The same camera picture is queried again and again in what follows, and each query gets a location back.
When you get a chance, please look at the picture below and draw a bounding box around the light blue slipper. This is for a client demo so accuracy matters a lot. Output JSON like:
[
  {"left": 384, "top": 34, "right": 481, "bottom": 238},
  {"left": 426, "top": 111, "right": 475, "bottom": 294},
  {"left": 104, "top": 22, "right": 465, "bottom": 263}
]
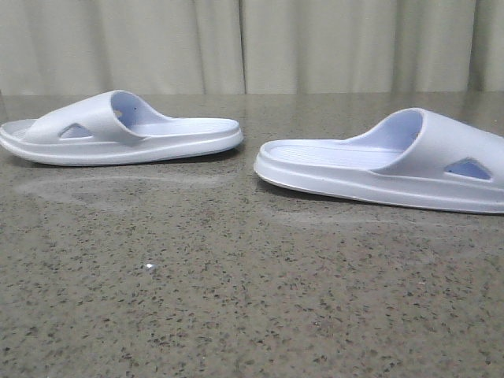
[
  {"left": 254, "top": 108, "right": 503, "bottom": 213},
  {"left": 1, "top": 90, "right": 243, "bottom": 166}
]

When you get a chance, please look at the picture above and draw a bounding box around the beige curtain backdrop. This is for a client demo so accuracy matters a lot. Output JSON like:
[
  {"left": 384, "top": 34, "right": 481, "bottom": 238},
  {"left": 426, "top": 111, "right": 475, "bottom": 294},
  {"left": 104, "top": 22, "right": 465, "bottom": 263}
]
[{"left": 1, "top": 1, "right": 503, "bottom": 95}]

